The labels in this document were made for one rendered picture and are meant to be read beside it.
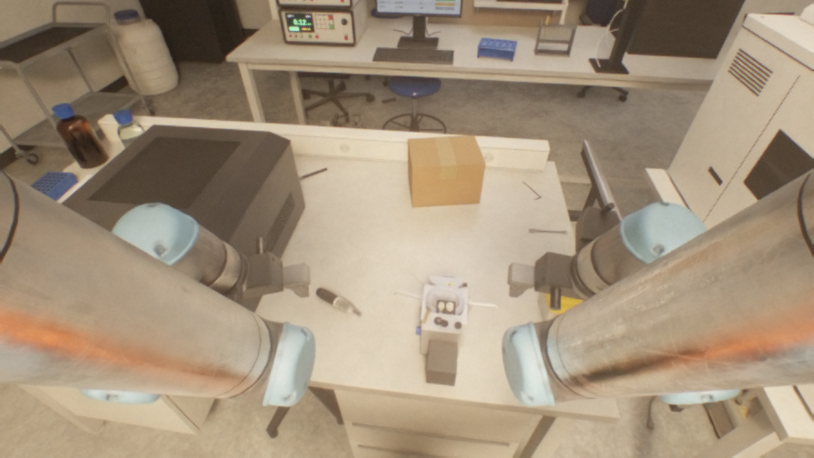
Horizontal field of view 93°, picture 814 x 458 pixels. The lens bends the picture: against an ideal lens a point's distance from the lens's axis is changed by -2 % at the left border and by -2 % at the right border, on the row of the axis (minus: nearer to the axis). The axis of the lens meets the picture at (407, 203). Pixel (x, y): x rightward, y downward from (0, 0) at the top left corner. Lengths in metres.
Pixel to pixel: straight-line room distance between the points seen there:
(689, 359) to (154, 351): 0.27
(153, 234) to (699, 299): 0.44
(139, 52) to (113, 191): 3.60
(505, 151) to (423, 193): 0.35
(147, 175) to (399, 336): 0.70
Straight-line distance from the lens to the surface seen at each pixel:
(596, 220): 0.61
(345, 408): 1.21
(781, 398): 1.20
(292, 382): 0.40
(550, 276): 0.60
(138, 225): 0.48
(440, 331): 0.86
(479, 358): 0.97
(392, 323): 1.00
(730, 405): 2.11
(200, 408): 1.77
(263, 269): 0.60
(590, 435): 1.98
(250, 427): 1.96
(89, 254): 0.21
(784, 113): 1.27
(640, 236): 0.46
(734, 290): 0.21
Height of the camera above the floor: 1.75
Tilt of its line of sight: 41 degrees down
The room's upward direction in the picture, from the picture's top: straight up
